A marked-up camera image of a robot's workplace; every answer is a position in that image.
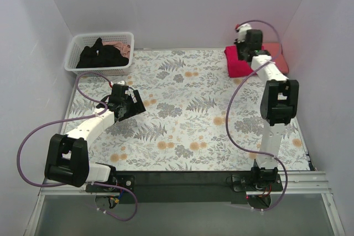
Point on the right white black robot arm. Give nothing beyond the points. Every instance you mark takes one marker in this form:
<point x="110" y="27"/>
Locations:
<point x="278" y="107"/>

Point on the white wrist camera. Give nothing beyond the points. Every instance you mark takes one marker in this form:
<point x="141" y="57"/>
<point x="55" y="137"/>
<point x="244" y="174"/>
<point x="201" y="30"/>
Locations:
<point x="241" y="30"/>
<point x="120" y="83"/>

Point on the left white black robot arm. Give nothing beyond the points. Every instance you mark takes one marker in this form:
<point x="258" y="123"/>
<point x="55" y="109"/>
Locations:
<point x="68" y="155"/>

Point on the light pink t shirt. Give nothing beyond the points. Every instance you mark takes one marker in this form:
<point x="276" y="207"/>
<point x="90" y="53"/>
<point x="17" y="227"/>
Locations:
<point x="125" y="49"/>

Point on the floral patterned table mat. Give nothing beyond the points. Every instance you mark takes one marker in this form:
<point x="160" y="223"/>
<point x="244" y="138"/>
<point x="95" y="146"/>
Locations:
<point x="196" y="118"/>

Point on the magenta t shirt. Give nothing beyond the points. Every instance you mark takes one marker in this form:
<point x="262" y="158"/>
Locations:
<point x="236" y="68"/>

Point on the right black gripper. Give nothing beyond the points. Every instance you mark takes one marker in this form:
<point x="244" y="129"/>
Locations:
<point x="244" y="54"/>

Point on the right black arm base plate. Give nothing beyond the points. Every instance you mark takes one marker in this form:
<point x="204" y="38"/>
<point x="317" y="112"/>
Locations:
<point x="242" y="182"/>

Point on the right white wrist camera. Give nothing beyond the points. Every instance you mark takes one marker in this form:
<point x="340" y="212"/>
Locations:
<point x="241" y="30"/>

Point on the aluminium frame rail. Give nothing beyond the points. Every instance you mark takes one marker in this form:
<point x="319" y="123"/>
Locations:
<point x="190" y="203"/>

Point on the folded salmon t shirt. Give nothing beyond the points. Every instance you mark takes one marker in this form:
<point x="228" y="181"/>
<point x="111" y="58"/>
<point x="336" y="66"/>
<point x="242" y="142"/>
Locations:
<point x="275" y="50"/>

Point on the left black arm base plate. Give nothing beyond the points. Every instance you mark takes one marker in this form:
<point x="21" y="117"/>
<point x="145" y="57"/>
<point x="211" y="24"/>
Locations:
<point x="126" y="181"/>

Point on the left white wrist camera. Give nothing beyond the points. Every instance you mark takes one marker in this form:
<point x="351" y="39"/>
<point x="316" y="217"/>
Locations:
<point x="120" y="83"/>

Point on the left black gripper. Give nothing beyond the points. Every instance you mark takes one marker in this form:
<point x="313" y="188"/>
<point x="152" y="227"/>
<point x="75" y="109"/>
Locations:
<point x="132" y="106"/>

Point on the black t shirt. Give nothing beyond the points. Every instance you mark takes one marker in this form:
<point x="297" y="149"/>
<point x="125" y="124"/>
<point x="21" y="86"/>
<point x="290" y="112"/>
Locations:
<point x="99" y="56"/>

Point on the white plastic laundry basket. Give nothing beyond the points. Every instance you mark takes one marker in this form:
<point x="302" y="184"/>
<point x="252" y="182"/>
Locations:
<point x="80" y="41"/>

